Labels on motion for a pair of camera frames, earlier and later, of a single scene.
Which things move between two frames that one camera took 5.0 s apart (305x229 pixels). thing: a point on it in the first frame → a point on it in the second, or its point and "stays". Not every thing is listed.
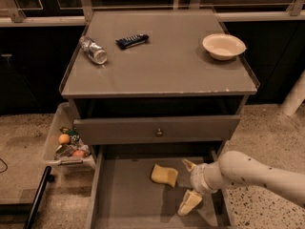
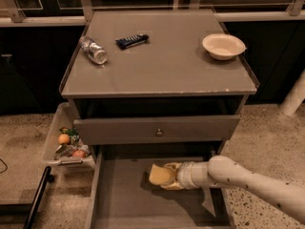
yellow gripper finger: [189, 165] → [173, 165]
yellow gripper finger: [191, 200] → [174, 186]
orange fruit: [64, 138] stays
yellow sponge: [164, 175] stays
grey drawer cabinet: [155, 84] stays
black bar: [47, 177] stays
